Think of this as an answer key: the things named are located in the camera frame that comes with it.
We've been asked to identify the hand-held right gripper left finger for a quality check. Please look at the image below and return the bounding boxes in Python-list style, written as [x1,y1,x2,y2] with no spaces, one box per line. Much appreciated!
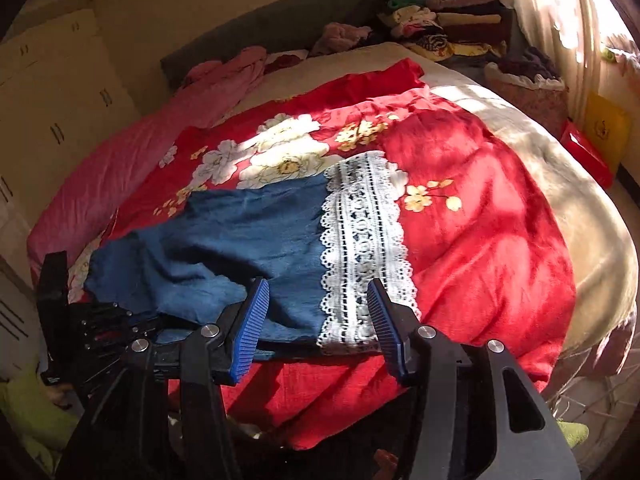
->
[55,277,271,480]

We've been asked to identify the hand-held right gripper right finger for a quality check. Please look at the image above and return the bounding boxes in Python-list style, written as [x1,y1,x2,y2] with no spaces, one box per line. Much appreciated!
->
[366,278,582,480]

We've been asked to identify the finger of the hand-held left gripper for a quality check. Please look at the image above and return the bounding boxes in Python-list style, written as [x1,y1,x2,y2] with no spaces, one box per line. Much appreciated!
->
[80,312,168,358]
[70,301,138,328]

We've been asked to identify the blue denim pants lace trim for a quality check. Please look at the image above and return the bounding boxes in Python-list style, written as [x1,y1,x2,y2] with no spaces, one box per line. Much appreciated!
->
[84,150,423,357]

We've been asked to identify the person's left forearm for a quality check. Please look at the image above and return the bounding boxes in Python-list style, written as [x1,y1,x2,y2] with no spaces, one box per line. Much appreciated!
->
[0,366,78,477]

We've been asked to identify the pink quilt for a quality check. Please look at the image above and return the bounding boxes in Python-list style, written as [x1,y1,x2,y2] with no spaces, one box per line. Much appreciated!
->
[27,45,268,286]

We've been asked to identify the red floral blanket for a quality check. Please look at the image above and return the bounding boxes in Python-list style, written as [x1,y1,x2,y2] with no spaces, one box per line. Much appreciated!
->
[67,58,578,452]

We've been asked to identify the cream wardrobe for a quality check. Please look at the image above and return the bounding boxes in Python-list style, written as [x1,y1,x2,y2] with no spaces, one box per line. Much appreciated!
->
[0,7,144,381]

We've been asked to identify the green cloth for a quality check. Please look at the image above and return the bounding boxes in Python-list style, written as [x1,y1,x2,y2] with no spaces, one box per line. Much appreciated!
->
[554,420,591,450]

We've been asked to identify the beige bed sheet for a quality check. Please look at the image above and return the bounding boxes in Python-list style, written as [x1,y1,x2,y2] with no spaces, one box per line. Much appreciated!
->
[220,40,638,411]

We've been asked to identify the red box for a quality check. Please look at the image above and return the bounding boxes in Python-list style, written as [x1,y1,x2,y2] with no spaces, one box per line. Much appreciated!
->
[559,120,616,189]

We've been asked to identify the dark red cloth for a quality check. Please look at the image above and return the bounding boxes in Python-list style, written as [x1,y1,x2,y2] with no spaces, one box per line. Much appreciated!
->
[264,51,308,75]

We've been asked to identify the ruffled dark cushion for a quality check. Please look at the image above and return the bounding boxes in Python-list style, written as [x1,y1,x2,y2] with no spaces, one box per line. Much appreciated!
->
[483,47,572,127]

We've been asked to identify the pink crumpled cloth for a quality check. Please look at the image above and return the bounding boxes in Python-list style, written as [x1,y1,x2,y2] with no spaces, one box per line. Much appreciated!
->
[310,22,375,57]

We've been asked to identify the yellow bag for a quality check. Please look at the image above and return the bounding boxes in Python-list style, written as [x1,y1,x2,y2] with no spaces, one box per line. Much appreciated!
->
[581,91,632,177]

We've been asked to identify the grey headboard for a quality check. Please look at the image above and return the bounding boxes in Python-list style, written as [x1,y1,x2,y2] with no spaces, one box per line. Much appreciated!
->
[160,0,383,92]

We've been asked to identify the pile of folded clothes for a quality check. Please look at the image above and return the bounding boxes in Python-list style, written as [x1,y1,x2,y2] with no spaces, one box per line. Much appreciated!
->
[377,0,516,62]

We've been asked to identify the light curtain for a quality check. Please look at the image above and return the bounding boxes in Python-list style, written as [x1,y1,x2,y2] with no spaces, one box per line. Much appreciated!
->
[487,0,640,126]

